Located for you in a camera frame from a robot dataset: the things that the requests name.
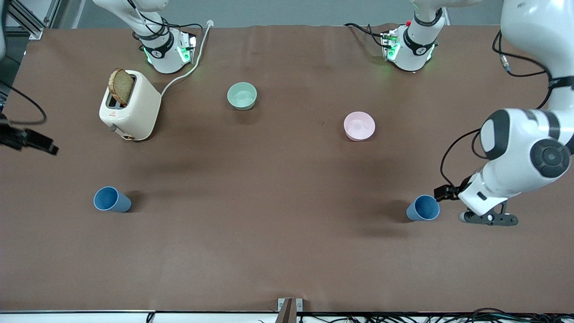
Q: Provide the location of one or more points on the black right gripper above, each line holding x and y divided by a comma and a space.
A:
13, 138

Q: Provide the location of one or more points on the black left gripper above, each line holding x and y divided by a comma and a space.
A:
460, 186

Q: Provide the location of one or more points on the blue plastic cup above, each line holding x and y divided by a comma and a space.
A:
107, 199
423, 207

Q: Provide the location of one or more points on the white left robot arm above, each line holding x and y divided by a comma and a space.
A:
515, 143

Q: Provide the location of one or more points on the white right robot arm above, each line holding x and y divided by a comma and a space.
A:
163, 58

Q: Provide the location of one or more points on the brown bread slice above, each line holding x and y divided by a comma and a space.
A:
121, 87

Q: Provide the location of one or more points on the cream white toaster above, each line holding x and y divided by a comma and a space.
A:
139, 107

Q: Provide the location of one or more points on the pink bowl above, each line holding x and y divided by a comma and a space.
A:
359, 125

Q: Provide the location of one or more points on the green lit circuit board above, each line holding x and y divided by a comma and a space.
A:
186, 49
389, 45

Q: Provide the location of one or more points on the brown table mat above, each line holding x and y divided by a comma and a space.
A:
287, 233

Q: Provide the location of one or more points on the mint green bowl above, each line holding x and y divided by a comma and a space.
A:
242, 95

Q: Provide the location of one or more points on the aluminium frame profile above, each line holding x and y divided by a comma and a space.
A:
27, 20

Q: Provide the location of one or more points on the grey metal bracket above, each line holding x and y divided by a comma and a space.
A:
281, 304

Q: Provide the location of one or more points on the brown post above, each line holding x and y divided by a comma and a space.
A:
287, 314

